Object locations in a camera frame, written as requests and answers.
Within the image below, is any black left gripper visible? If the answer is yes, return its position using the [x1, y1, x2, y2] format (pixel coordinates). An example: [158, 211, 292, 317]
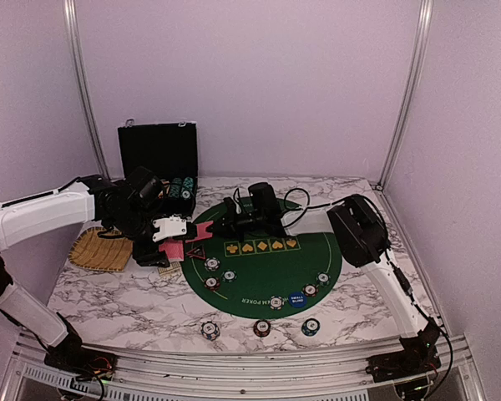
[107, 206, 170, 267]

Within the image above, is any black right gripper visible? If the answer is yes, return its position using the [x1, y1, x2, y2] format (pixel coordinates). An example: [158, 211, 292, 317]
[207, 205, 266, 242]

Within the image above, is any single red-backed card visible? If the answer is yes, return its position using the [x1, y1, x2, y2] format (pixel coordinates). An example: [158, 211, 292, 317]
[185, 221, 213, 243]

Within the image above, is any black red all-in triangle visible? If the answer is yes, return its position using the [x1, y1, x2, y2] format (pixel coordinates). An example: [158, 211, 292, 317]
[186, 245, 206, 261]

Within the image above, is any green chip group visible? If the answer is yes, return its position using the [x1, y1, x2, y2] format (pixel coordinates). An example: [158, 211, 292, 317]
[221, 270, 237, 282]

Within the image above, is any blue small blind button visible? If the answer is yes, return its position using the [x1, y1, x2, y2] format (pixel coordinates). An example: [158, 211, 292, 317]
[287, 292, 307, 309]

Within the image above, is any red black chip stack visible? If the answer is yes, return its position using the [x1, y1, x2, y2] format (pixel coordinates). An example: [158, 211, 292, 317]
[253, 319, 271, 338]

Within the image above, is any dark chip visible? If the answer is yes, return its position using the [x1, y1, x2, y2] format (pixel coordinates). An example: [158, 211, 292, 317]
[302, 284, 318, 297]

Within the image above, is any red-backed card deck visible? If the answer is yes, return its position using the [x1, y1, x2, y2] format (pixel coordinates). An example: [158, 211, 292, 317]
[159, 239, 185, 262]

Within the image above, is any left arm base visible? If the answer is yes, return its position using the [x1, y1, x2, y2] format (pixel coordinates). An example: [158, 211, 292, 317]
[44, 333, 117, 380]

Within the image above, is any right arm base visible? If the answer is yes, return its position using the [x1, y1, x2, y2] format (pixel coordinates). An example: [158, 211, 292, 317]
[366, 322, 442, 383]

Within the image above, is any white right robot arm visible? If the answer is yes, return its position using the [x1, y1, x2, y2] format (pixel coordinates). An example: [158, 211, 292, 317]
[206, 182, 427, 339]

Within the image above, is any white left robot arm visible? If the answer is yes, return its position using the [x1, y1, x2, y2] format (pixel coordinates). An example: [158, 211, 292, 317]
[0, 170, 188, 372]

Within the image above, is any woven bamboo tray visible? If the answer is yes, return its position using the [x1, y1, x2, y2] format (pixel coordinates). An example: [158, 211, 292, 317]
[68, 226, 133, 272]

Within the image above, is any teal chips row in case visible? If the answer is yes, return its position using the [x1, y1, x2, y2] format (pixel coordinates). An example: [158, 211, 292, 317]
[180, 177, 195, 200]

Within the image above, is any green chips row in case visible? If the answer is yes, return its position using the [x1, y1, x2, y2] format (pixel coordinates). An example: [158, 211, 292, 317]
[168, 177, 183, 200]

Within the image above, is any blue gold card box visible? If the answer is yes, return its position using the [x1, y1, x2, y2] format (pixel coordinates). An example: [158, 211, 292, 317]
[157, 262, 182, 279]

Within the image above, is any black poker chip case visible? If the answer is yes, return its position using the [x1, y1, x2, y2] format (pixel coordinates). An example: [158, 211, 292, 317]
[118, 122, 199, 214]

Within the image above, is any round green poker mat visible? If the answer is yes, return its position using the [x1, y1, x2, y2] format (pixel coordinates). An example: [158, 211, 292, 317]
[179, 196, 343, 320]

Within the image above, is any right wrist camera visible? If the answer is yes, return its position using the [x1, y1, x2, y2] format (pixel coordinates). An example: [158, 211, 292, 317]
[223, 197, 238, 220]

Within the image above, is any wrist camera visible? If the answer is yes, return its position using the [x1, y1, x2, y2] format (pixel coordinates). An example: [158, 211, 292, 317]
[152, 216, 187, 243]
[223, 197, 238, 220]

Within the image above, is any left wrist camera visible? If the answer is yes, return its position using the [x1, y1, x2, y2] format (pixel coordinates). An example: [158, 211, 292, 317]
[152, 216, 187, 243]

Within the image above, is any aluminium front rail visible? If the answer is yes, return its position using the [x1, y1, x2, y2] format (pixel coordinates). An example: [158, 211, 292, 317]
[0, 332, 488, 400]

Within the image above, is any left aluminium frame post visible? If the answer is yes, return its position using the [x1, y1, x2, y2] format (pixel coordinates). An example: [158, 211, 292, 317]
[63, 0, 110, 178]

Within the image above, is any aluminium frame post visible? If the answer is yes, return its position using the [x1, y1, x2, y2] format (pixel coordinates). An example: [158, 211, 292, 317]
[376, 0, 434, 191]
[63, 0, 110, 178]

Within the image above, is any right aluminium frame post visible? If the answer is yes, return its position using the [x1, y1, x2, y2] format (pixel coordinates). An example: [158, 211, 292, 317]
[376, 0, 434, 191]

